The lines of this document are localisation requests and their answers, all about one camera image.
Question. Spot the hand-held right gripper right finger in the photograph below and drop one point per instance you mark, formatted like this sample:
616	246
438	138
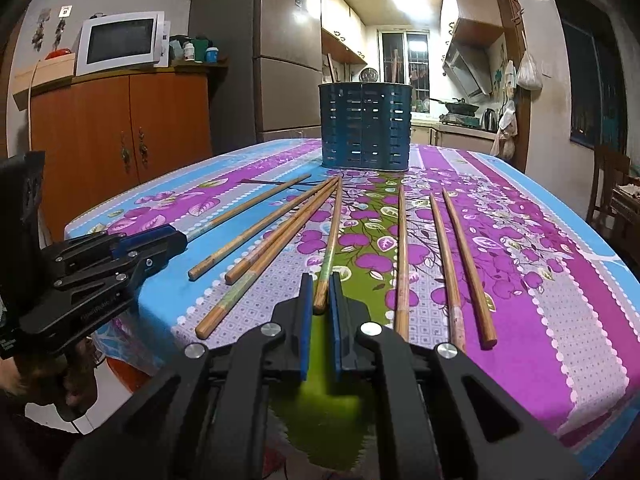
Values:
336	330

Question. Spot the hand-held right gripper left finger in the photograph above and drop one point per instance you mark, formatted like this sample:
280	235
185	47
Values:
305	330

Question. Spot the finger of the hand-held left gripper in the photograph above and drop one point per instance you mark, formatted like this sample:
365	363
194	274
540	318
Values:
150	242
115	277

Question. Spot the wooden chopstick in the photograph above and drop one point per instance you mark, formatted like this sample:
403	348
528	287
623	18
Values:
270	259
401	260
444	270
466	267
331	240
282	230
250	226

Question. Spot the blue slotted utensil holder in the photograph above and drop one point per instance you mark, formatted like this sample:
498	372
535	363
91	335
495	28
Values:
365	130

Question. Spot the person's left hand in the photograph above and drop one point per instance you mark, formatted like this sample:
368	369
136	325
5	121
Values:
82	385

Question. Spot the wooden cabinet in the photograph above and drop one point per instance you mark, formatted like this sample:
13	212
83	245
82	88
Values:
165	125

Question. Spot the floral tablecloth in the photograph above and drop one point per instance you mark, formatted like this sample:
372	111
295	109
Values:
500	240

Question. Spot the white bottle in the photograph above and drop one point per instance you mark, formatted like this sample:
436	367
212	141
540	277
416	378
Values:
188	52

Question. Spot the white microwave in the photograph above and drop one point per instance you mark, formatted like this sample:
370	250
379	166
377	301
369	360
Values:
120	42

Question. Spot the grey refrigerator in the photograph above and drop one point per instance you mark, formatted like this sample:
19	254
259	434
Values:
285	85

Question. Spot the kitchen counter cabinets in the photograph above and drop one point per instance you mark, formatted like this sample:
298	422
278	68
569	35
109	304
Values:
450	137

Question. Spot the gas stove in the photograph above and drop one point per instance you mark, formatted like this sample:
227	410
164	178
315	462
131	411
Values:
460	119

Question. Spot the wok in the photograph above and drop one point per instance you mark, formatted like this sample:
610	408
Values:
459	107

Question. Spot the round metal strainer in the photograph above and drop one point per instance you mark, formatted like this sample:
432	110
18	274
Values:
368	75

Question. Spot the kettle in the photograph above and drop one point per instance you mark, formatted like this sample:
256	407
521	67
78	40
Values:
489	120

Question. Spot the hanging cloths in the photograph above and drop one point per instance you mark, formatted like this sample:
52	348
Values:
506	125

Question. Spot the kitchen window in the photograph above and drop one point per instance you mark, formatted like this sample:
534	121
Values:
400	55

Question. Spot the range hood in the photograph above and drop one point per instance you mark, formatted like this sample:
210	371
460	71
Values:
470	72

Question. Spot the wooden chair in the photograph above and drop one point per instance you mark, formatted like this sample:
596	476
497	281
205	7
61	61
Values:
607	185

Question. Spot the cluttered dining table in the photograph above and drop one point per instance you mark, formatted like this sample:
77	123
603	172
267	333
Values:
627	200

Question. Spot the hanging plastic bag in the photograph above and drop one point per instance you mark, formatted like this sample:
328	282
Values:
528	74

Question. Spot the dark window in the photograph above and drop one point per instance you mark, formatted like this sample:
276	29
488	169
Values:
592	75

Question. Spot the wall hanging ornament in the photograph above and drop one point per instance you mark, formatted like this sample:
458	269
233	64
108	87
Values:
62	27
40	32

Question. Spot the wall kitchen cabinets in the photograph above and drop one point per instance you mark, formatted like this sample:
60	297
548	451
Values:
340	25

